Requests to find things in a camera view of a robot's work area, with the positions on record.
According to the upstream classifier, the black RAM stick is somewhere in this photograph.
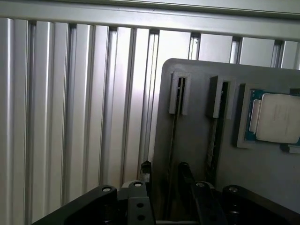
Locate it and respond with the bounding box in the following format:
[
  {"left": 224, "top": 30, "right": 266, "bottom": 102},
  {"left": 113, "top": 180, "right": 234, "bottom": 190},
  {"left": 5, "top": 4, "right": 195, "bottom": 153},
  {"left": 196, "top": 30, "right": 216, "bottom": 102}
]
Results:
[{"left": 204, "top": 81, "right": 229, "bottom": 182}]

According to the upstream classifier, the grey plastic parts rack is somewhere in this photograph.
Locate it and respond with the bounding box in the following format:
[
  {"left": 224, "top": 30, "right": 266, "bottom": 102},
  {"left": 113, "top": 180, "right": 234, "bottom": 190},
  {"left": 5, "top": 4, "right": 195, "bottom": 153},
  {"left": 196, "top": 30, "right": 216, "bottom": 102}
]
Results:
[{"left": 150, "top": 58, "right": 300, "bottom": 225}]

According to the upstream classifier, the CPU with silver lid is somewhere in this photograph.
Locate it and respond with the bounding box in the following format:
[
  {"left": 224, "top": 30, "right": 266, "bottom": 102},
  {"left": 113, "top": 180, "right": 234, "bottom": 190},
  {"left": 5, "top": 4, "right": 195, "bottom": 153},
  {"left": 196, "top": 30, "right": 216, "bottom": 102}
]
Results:
[{"left": 244, "top": 88, "right": 300, "bottom": 143}]

